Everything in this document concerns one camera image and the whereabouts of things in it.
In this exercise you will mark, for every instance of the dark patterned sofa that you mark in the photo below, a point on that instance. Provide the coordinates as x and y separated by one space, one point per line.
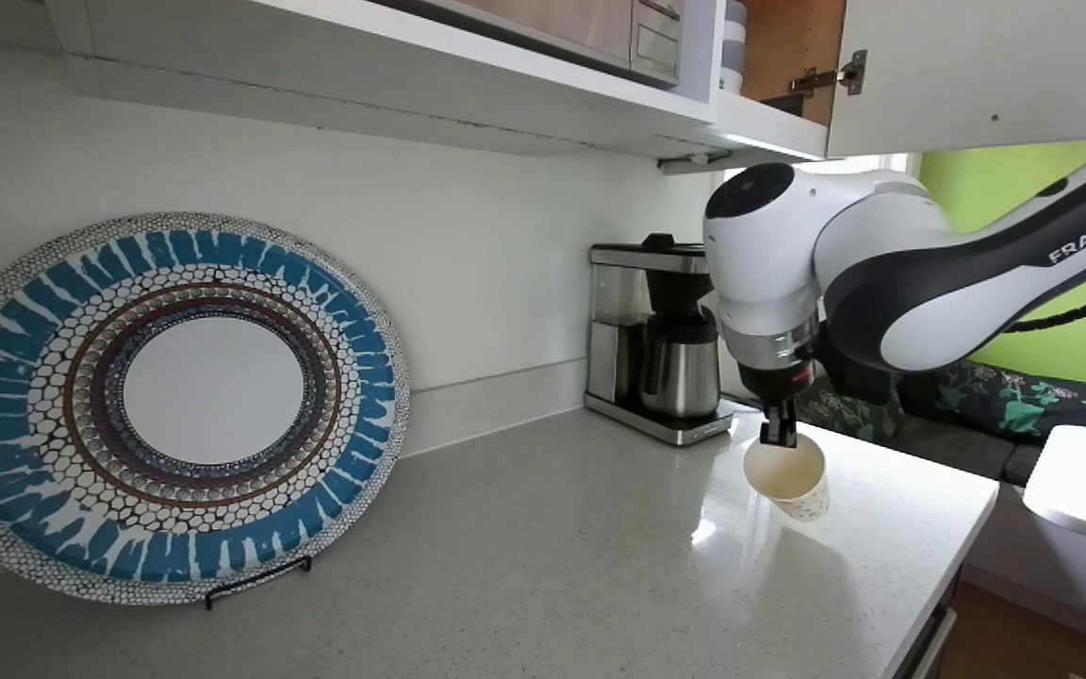
1045 409

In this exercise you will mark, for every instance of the white upper cabinet body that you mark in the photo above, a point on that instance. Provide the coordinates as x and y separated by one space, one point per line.
377 77

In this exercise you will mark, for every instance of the dotted white paper cup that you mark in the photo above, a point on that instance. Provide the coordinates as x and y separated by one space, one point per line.
785 477

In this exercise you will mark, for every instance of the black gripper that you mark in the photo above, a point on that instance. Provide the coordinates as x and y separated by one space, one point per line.
778 384

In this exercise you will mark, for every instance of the blue white decorative plate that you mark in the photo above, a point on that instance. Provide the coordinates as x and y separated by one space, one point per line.
17 415

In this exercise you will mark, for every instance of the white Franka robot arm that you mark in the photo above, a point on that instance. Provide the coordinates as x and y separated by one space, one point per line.
942 277

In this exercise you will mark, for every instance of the steel black coffee maker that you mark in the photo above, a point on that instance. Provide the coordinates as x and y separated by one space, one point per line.
676 352

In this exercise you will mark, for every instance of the white open cabinet door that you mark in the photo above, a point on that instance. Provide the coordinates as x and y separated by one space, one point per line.
983 77

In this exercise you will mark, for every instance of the silver microwave oven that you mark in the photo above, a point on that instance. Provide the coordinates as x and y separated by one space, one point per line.
568 31

